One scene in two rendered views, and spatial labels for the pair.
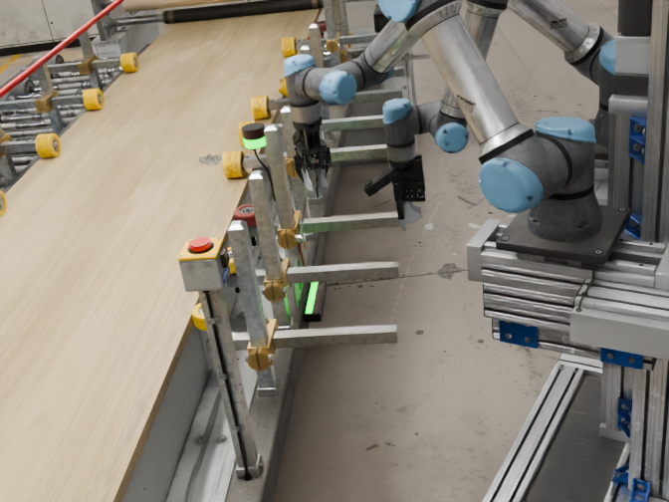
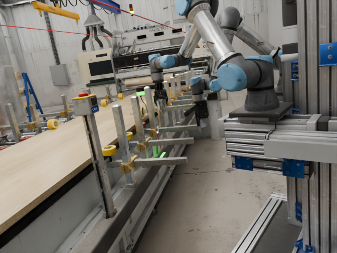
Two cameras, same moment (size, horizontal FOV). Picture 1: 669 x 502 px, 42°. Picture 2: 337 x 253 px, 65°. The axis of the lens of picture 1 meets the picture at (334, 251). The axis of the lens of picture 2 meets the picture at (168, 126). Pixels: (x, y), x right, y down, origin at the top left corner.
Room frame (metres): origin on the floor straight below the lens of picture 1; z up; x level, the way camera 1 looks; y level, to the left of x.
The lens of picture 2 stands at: (0.38, -0.20, 1.31)
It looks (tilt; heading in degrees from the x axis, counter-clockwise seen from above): 14 degrees down; 7
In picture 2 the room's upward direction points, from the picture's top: 9 degrees counter-clockwise
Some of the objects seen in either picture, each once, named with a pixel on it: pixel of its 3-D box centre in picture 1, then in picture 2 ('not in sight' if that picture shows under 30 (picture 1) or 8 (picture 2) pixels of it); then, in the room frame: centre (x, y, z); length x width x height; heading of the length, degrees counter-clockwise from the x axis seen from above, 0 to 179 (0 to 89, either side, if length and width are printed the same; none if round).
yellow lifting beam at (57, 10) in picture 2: not in sight; (59, 11); (6.35, 2.50, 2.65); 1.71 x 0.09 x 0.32; 177
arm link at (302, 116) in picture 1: (307, 112); (158, 76); (2.02, 0.02, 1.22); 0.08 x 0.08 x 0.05
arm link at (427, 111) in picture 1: (438, 118); (212, 83); (2.11, -0.31, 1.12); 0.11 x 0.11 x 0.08; 4
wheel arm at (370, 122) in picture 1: (323, 125); (176, 102); (2.65, -0.02, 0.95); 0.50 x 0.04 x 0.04; 81
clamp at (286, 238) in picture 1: (289, 229); (154, 131); (2.15, 0.12, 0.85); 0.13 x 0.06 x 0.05; 171
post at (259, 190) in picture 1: (272, 262); (141, 135); (1.88, 0.15, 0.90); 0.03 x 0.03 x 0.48; 81
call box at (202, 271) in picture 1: (204, 266); (86, 105); (1.37, 0.23, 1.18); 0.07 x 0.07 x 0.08; 81
